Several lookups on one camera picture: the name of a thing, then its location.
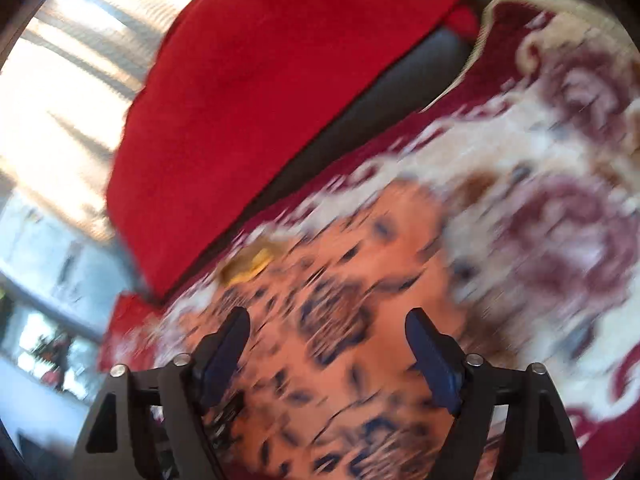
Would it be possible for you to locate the dotted cream curtain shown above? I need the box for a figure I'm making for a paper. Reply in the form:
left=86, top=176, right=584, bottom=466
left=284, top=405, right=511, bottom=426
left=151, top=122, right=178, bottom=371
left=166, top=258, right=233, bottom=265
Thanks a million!
left=0, top=0, right=241, bottom=243

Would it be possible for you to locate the red blanket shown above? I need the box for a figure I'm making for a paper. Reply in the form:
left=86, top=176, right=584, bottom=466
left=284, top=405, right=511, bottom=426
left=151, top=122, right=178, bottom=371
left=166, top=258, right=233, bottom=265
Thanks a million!
left=105, top=0, right=479, bottom=302

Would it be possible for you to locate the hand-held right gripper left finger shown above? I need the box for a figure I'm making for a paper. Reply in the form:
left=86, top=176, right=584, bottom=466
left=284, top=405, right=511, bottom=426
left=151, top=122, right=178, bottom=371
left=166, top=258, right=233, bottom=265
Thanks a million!
left=72, top=306, right=252, bottom=480

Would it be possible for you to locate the red gift bag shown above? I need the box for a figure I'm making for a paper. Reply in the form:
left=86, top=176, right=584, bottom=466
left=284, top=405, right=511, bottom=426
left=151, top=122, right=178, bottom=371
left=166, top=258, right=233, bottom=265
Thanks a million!
left=97, top=291, right=168, bottom=373

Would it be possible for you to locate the white cabinet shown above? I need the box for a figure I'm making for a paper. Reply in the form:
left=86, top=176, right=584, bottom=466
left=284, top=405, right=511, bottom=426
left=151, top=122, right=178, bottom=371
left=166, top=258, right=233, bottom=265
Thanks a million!
left=0, top=187, right=128, bottom=343

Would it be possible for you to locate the orange floral shirt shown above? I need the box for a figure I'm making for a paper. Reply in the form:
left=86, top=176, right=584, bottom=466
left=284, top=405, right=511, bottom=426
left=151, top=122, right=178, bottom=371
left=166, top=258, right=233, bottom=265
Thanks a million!
left=160, top=180, right=508, bottom=480

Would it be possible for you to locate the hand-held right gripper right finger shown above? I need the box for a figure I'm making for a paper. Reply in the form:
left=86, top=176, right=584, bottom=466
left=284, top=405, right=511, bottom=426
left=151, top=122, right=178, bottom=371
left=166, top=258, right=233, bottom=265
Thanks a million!
left=404, top=307, right=587, bottom=480

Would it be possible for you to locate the floral plush blanket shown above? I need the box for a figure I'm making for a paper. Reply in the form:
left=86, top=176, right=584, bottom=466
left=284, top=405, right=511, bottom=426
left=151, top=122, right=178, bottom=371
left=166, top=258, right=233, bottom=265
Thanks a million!
left=97, top=0, right=640, bottom=463

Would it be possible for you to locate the dark brown sofa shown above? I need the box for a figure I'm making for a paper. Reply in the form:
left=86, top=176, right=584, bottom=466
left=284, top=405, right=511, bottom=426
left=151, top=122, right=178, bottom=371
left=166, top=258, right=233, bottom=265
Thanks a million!
left=240, top=0, right=640, bottom=226

